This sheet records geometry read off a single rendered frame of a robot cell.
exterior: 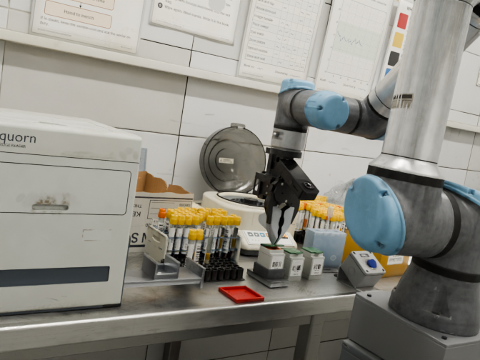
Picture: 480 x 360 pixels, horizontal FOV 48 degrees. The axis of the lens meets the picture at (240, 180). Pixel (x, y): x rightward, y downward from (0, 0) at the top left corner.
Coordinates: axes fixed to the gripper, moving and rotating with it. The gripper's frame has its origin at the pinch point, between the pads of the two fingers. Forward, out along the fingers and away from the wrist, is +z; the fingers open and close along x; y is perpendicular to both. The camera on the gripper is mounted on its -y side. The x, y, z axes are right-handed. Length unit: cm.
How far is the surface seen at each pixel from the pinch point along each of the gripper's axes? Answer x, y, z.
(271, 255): 2.0, -1.4, 3.2
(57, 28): 37, 57, -40
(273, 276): 0.6, -2.0, 7.8
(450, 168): -146, 57, -16
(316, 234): -17.4, 5.4, 0.5
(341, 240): -25.2, 4.3, 1.7
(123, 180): 41.0, -6.6, -12.5
